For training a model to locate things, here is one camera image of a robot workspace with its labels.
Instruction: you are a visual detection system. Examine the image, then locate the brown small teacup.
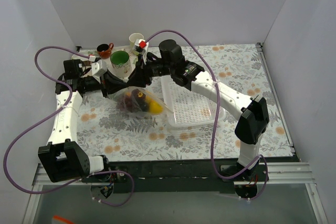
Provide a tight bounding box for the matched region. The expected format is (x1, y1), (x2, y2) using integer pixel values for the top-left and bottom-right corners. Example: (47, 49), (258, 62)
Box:
(97, 43), (114, 59)

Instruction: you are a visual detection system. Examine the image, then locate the floral serving tray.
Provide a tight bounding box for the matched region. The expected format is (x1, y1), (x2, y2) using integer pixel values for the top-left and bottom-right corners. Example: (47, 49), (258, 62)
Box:
(74, 46), (152, 93)

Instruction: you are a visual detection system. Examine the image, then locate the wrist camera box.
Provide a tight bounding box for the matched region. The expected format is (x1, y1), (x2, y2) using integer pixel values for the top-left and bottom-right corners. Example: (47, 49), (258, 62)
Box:
(91, 59), (108, 82)
(132, 39), (149, 57)

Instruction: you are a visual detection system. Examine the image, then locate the dark purple fake fruit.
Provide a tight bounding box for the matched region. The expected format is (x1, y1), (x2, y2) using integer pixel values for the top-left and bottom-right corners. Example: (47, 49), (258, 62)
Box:
(117, 89), (149, 113)

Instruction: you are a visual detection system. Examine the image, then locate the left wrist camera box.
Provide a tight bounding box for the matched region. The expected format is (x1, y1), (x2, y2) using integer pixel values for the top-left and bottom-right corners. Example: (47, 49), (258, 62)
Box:
(91, 59), (108, 82)

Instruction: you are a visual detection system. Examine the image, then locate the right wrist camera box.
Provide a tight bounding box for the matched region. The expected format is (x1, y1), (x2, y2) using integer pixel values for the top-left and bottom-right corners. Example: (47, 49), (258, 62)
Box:
(132, 39), (149, 57)

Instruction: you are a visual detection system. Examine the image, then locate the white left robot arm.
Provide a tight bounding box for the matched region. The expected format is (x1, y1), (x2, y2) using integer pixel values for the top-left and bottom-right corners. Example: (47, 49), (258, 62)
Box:
(38, 58), (126, 183)

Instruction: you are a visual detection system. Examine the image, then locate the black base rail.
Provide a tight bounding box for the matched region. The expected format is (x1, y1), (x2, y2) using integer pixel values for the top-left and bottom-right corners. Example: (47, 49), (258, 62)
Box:
(78, 159), (270, 201)

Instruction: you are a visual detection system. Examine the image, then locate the orange tipped object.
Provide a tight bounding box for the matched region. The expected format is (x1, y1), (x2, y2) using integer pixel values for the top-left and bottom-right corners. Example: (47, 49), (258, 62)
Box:
(51, 216), (71, 224)

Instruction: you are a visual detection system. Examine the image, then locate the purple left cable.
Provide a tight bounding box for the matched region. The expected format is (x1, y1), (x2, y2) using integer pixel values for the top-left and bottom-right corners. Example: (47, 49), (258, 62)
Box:
(2, 46), (135, 207)

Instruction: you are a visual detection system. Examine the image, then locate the white perforated plastic basket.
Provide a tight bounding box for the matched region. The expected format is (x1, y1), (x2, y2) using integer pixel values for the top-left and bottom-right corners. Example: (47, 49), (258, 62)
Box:
(161, 76), (216, 128)

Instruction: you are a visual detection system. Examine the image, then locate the yellow fake lemon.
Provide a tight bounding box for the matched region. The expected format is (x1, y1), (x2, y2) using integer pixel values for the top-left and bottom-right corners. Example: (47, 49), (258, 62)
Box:
(148, 101), (164, 115)

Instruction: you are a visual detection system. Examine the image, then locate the green inside floral mug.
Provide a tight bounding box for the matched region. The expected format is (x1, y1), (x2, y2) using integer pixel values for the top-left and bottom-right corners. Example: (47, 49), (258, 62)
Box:
(110, 50), (132, 78)

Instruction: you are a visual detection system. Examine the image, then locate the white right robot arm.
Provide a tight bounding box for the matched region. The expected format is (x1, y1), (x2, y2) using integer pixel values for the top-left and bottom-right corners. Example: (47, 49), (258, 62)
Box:
(101, 39), (269, 181)

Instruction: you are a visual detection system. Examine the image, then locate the floral tablecloth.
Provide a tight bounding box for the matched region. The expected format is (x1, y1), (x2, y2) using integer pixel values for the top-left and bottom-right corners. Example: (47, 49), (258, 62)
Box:
(77, 44), (293, 162)

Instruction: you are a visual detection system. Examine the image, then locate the polka dot zip top bag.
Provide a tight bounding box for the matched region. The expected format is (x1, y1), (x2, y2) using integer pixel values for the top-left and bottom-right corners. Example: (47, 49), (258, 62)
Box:
(108, 87), (174, 116)

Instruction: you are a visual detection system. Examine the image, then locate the pale yellow mug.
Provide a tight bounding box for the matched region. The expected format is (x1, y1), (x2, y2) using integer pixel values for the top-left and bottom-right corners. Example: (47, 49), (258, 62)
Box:
(129, 33), (144, 53)

